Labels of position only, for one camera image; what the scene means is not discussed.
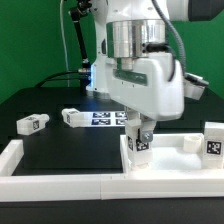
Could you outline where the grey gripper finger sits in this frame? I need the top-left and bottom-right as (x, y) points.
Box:
(140, 115), (156, 143)

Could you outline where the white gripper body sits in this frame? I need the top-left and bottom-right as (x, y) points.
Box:
(107, 53), (184, 121)

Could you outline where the white square table top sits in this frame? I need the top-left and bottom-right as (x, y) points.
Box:
(119, 133), (224, 174)

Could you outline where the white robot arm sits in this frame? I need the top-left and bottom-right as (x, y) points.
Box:
(70, 0), (224, 143)

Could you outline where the white sheet with markers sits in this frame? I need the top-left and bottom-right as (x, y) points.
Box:
(82, 111), (127, 127)

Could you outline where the white U-shaped fence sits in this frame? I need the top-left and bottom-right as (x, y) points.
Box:
(0, 140), (224, 202)

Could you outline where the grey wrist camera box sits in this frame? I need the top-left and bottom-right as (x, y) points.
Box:
(184, 73), (209, 100)

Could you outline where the black cable bundle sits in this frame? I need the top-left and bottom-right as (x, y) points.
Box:
(34, 6), (92, 89)

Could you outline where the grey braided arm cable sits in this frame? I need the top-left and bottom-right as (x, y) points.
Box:
(151, 0), (188, 81)

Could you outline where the white thin cable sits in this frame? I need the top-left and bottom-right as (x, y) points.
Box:
(59, 0), (71, 88)

